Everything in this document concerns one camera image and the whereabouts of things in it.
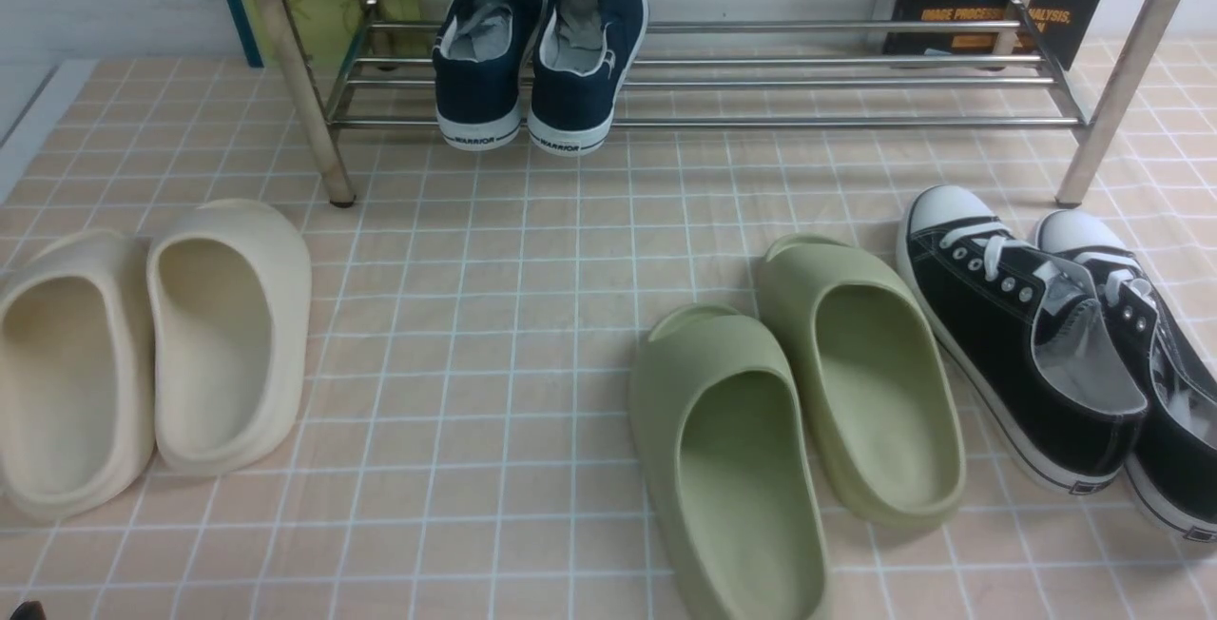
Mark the black canvas sneaker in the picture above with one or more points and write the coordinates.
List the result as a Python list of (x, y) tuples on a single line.
[(1172, 468), (1026, 328)]

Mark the metal shoe rack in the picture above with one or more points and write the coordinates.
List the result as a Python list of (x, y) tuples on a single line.
[(1020, 59)]

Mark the green slipper front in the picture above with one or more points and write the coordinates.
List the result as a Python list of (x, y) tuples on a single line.
[(717, 426)]

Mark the green slipper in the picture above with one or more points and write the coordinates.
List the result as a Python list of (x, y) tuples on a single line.
[(717, 426), (874, 390)]

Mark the navy sneaker right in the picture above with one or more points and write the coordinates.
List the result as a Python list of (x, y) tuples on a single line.
[(583, 53)]

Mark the navy sneaker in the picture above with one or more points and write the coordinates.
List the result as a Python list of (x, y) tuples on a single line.
[(583, 53), (477, 57)]

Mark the navy sneaker left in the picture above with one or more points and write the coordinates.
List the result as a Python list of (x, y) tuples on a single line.
[(477, 57)]

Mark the green slipper rear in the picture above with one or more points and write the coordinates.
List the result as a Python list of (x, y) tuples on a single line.
[(874, 390)]

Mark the cream slipper inner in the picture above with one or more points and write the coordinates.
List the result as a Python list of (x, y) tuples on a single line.
[(230, 287)]

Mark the cream slipper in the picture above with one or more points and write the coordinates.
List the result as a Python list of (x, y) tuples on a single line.
[(77, 378), (230, 287)]

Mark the cream slipper outer left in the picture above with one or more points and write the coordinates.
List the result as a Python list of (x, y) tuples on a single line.
[(77, 378)]

